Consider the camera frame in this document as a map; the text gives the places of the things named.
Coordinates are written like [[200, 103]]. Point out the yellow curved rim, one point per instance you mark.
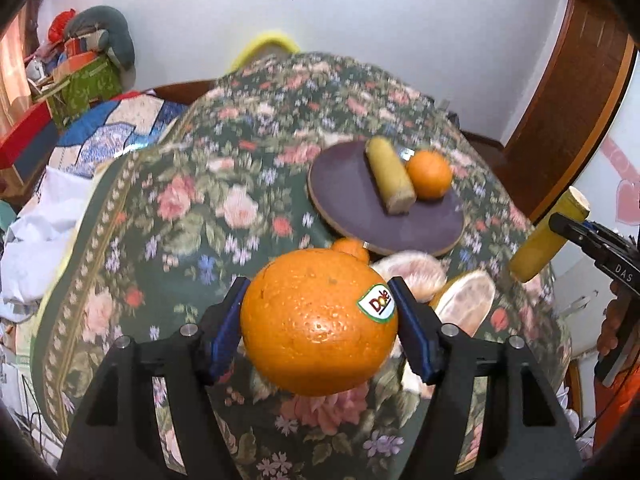
[[267, 40]]

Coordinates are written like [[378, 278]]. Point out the orange box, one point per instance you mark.
[[82, 55]]

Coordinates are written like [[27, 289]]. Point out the plain orange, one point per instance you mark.
[[429, 175]]

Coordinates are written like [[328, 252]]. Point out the green fabric bag pile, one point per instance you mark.
[[87, 87]]

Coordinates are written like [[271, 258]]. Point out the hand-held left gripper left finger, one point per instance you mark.
[[227, 327]]

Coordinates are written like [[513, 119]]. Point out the peeled pomelo segment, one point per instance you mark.
[[415, 272], [467, 300]]

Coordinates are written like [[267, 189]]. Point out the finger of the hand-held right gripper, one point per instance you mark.
[[572, 230]]

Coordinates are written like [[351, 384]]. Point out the yellow corn cob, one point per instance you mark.
[[542, 245], [389, 175]]

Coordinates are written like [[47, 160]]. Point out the white cloth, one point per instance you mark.
[[45, 240]]

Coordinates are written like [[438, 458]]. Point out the red box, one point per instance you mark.
[[22, 132]]

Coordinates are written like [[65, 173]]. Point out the wooden door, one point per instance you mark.
[[575, 110]]

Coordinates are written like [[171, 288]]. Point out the round dark plate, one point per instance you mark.
[[350, 185]]

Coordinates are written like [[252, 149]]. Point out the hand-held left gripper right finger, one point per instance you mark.
[[412, 330]]

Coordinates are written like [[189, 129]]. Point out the large orange with sticker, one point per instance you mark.
[[310, 325]]

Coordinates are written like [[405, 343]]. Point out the small tangerine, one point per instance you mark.
[[350, 249]]

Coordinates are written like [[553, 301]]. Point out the person's right hand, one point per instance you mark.
[[609, 330]]

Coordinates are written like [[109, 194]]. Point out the floral blanket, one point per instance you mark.
[[210, 200]]

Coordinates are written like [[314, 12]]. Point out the patchwork quilt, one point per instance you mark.
[[115, 130]]

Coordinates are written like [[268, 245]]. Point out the person's orange clothing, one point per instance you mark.
[[617, 410]]

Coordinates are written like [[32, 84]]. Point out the grey plush pillow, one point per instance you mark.
[[112, 27]]

